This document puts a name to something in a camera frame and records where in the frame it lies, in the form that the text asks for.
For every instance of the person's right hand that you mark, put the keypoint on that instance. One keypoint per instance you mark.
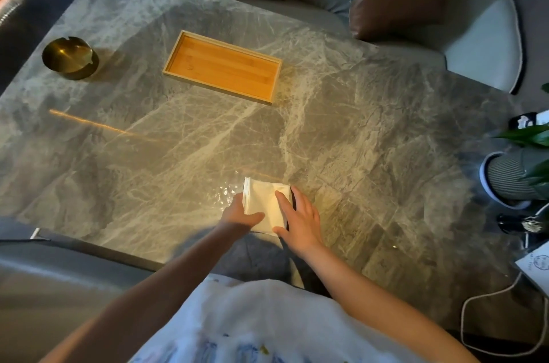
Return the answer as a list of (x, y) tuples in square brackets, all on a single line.
[(303, 227)]

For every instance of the person's left hand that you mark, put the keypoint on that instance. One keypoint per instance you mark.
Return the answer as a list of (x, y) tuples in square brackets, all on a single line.
[(238, 216)]

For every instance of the person's right middle finger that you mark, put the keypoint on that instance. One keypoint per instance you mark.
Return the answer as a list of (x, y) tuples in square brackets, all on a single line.
[(299, 199)]

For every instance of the person's right thumb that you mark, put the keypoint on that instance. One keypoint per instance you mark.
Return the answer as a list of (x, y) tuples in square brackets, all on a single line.
[(280, 230)]

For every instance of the person's left thumb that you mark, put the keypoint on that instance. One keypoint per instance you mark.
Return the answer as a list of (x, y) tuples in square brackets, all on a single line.
[(253, 218)]

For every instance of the white napkin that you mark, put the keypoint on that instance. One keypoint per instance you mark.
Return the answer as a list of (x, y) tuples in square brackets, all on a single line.
[(264, 202)]

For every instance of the person's left forearm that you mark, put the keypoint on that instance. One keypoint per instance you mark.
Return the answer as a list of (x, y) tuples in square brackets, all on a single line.
[(163, 289)]

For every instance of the person's right forearm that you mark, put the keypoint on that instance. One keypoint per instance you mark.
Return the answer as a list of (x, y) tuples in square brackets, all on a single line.
[(377, 302)]

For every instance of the person's white printed shirt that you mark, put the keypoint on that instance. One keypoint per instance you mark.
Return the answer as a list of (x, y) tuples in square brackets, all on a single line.
[(274, 324)]

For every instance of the rectangular bamboo tray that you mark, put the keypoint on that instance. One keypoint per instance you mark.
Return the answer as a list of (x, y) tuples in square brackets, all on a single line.
[(223, 67)]

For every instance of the grey upholstered seat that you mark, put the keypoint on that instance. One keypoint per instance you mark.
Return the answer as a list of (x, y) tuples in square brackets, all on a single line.
[(55, 285)]

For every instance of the grey ribbed plant pot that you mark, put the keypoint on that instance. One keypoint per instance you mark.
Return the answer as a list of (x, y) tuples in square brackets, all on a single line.
[(508, 178)]

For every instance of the brown leather cushion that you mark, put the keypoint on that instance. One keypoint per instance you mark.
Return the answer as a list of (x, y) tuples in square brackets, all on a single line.
[(394, 6)]

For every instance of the black glossy object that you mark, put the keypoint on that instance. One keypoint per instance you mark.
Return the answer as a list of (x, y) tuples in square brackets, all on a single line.
[(514, 223)]

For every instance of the black and white figurine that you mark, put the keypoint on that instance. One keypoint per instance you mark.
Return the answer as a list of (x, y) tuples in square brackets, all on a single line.
[(523, 120)]

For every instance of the green leafy plant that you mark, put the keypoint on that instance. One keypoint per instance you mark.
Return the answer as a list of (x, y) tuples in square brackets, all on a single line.
[(529, 135)]

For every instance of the beige chair with dark trim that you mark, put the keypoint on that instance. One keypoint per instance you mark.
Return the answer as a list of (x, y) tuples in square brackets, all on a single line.
[(480, 36)]

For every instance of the round brass ashtray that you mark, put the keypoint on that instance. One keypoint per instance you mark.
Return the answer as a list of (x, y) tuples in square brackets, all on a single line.
[(70, 57)]

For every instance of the white printed card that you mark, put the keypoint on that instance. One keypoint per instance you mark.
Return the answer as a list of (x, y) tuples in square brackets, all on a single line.
[(538, 266)]

